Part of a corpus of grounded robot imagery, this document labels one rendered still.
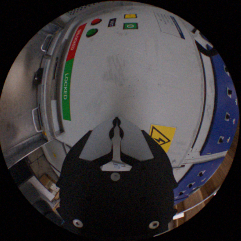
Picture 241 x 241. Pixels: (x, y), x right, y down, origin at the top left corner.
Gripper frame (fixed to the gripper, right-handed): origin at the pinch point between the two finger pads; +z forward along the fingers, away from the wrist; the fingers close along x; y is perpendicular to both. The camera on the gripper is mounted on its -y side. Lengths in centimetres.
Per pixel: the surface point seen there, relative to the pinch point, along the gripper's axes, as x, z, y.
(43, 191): -55, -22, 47
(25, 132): -39.1, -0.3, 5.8
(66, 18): -27, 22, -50
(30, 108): -37.2, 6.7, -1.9
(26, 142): -39.4, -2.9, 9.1
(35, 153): -123, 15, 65
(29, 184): -55, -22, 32
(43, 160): -122, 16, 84
